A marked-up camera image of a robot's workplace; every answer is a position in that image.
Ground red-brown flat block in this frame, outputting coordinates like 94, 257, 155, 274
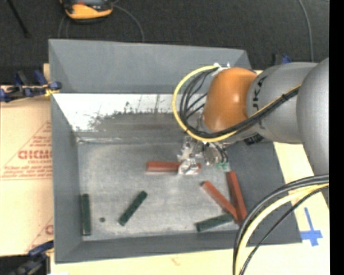
200, 180, 239, 221
225, 170, 248, 226
145, 161, 202, 174

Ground dark green flat block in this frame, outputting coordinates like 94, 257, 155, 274
80, 193, 92, 237
117, 190, 148, 227
195, 213, 234, 233

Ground grey metal bin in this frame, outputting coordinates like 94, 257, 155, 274
48, 38, 302, 264

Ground brown cardboard board red print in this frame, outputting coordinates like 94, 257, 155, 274
0, 84, 55, 258

